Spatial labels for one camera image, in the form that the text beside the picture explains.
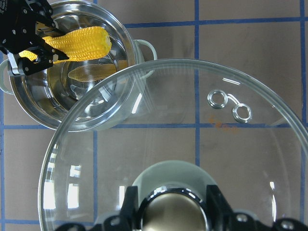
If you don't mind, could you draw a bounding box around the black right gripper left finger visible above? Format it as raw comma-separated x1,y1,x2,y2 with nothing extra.
53,185,139,231

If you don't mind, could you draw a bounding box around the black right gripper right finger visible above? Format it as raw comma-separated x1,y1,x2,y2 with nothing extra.
206,185,308,231

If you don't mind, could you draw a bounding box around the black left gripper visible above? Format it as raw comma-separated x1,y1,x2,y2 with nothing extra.
0,0,69,76

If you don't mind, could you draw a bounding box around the yellow corn cob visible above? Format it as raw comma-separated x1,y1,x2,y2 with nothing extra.
18,26,112,64

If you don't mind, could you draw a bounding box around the glass pot lid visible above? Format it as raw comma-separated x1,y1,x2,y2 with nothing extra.
39,59,308,231

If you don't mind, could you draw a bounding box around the white metal cooking pot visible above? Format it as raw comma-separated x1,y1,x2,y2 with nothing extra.
0,0,157,132

